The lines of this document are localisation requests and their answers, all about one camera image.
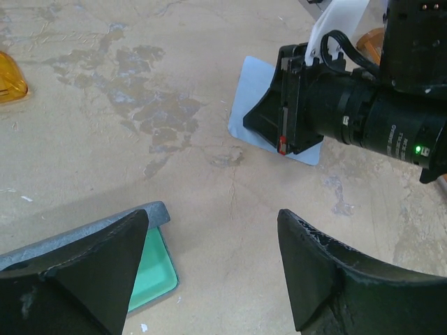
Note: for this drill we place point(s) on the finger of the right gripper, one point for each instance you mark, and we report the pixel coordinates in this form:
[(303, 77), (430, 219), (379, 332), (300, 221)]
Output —
[(263, 118)]

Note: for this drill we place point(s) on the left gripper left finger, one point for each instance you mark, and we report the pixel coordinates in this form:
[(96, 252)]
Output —
[(81, 288)]

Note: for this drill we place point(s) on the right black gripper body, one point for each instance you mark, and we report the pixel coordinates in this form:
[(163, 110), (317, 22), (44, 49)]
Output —
[(314, 100)]

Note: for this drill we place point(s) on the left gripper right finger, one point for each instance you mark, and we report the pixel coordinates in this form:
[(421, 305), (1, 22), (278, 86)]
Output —
[(335, 289)]

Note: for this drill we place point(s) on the light blue cleaning cloth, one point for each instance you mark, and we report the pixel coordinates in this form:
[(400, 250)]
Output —
[(255, 78)]

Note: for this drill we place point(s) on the blue-grey glasses case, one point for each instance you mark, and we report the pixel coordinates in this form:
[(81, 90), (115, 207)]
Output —
[(156, 274)]

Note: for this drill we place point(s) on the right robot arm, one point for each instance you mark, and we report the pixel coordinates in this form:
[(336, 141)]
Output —
[(396, 108)]

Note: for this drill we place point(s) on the orange sunglasses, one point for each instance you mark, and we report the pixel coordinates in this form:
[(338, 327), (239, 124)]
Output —
[(13, 84)]

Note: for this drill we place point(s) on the wooden tiered rack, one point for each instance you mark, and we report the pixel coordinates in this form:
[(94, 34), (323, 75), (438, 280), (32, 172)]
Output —
[(370, 45)]

